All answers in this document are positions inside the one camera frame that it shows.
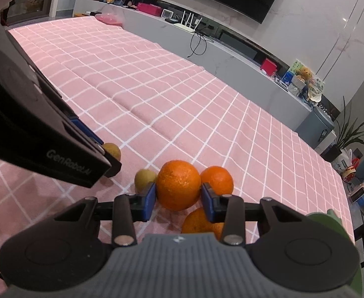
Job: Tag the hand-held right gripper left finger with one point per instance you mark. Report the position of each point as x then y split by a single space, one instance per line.
150 196

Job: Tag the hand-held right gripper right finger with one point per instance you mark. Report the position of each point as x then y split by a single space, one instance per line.
207 203

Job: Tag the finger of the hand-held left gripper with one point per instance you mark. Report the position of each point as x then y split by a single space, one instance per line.
85 132
113 166

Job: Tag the green-brown kiwi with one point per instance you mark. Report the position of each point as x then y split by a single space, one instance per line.
113 151
144 180

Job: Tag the large orange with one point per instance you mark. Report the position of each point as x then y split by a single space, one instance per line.
178 184

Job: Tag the pink checked tablecloth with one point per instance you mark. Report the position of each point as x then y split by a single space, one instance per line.
175 99

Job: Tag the dark glass door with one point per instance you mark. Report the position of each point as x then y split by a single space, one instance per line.
32 0

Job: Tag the pink plastic bag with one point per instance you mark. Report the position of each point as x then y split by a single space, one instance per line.
110 18

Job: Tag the green plate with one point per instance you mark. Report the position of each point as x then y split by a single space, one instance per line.
324 219

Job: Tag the grey-blue bin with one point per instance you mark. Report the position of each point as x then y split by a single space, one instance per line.
317 125

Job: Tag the magenta box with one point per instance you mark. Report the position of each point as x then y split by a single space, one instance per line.
149 8

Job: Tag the black set-top box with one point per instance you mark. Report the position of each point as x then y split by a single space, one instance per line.
170 20

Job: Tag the white plastic bag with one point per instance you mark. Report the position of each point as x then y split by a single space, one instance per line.
341 161

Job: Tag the small white display clock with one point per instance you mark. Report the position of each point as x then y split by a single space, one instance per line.
167 13

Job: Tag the white router with antennas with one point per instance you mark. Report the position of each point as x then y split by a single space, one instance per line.
188 24

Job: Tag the red box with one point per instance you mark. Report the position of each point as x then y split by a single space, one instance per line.
268 66

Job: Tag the small white heater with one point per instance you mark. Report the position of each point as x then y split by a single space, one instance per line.
359 194

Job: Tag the potted plant with long leaves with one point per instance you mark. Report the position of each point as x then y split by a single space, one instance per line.
348 133

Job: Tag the brown plush bear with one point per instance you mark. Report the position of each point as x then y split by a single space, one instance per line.
304 75

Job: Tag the green printed picture card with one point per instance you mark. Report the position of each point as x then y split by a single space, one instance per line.
317 82

